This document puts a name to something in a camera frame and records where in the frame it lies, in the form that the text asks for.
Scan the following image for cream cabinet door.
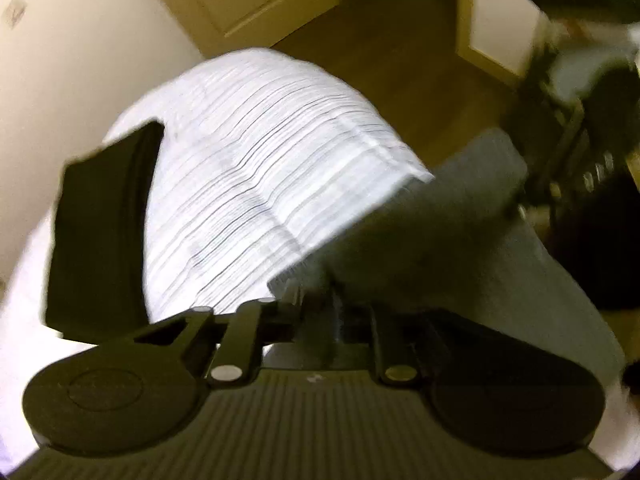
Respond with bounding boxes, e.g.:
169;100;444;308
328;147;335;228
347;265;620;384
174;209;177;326
455;0;547;87

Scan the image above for striped white bed sheet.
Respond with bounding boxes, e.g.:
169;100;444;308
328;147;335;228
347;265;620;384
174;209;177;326
0;47;436;461

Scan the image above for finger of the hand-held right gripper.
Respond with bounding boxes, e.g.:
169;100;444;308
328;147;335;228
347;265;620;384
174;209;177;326
510;95;618;223

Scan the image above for dark grey pants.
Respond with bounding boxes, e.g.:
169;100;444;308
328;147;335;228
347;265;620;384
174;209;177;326
267;127;628;391

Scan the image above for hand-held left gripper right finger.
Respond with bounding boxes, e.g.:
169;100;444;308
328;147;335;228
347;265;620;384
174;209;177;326
330;287;493;386

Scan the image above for wall light switch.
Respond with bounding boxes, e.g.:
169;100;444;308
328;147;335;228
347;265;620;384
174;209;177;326
2;0;29;29

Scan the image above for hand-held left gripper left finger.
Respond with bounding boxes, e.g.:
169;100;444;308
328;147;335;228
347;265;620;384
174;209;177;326
132;290;331;386

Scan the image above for folded black garment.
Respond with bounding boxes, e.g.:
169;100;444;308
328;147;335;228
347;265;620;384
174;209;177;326
42;120;166;346

